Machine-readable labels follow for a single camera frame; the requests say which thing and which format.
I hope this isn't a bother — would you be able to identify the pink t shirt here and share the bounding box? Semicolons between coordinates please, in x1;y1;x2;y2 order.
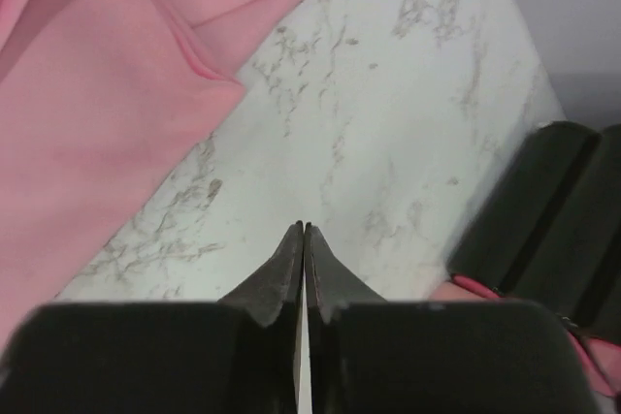
1;0;302;339

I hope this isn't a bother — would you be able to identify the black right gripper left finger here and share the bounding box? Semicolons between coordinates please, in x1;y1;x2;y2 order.
1;223;304;413

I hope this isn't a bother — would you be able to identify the black pink drawer unit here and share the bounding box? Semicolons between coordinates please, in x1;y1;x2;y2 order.
432;121;620;398

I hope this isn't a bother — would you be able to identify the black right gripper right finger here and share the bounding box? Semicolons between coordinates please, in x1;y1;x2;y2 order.
304;225;600;413

